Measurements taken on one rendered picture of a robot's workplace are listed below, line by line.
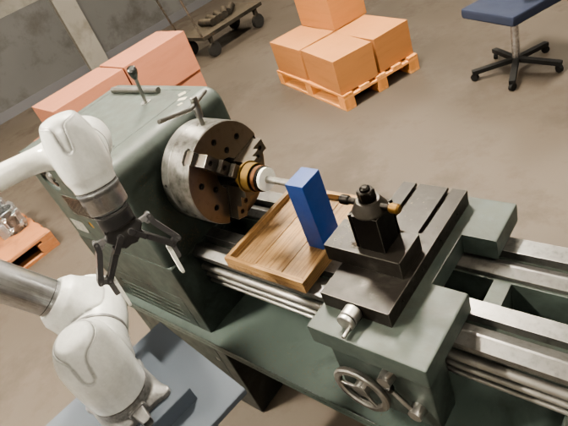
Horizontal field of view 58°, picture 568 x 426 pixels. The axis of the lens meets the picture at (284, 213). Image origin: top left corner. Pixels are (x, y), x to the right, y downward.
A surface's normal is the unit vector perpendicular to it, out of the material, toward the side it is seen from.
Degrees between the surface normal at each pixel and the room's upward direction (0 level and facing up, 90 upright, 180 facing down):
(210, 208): 90
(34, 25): 90
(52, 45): 90
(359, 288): 0
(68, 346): 2
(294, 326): 0
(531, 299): 90
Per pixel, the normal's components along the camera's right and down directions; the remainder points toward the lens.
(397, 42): 0.51, 0.37
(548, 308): -0.58, 0.64
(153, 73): 0.69, 0.23
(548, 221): -0.32, -0.75
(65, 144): 0.18, 0.22
